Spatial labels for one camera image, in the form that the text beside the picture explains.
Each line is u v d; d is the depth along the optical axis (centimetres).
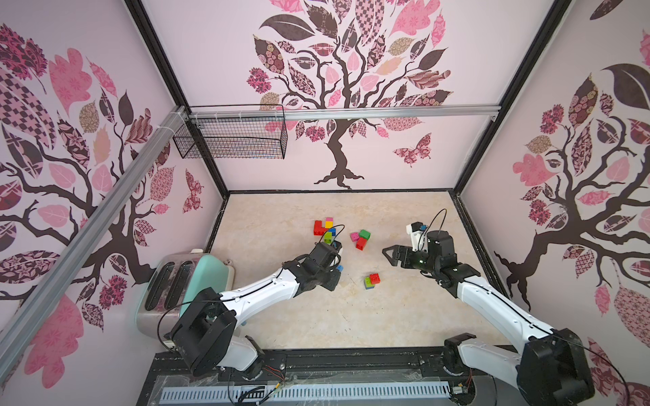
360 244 101
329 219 109
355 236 103
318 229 104
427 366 74
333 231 103
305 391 70
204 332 41
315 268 64
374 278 86
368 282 88
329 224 108
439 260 63
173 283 73
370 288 89
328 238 101
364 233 103
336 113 95
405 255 73
